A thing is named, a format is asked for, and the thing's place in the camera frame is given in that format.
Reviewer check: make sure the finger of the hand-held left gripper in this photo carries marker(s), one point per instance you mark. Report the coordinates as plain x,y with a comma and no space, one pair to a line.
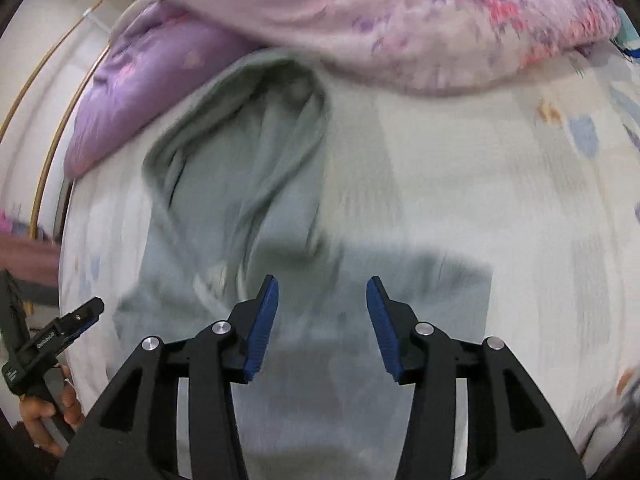
80,317

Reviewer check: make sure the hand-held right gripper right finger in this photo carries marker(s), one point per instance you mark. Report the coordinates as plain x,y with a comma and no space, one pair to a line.
381,321

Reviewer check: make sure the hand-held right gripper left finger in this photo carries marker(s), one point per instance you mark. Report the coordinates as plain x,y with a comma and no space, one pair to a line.
263,321

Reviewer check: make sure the grey-green hooded sweatshirt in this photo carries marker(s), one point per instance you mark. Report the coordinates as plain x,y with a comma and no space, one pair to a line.
260,220

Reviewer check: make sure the person's left hand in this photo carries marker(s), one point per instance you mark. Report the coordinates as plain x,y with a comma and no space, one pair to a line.
47,417

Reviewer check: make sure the white printed bed sheet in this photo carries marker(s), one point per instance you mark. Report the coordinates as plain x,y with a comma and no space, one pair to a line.
500,185

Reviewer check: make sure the purple pillow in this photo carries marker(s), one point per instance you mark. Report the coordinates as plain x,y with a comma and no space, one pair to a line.
150,85

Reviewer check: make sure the pink floral quilt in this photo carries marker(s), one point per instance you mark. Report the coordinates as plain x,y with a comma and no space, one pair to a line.
400,15

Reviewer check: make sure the wooden bed frame rail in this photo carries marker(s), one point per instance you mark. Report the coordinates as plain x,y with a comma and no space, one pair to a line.
47,160

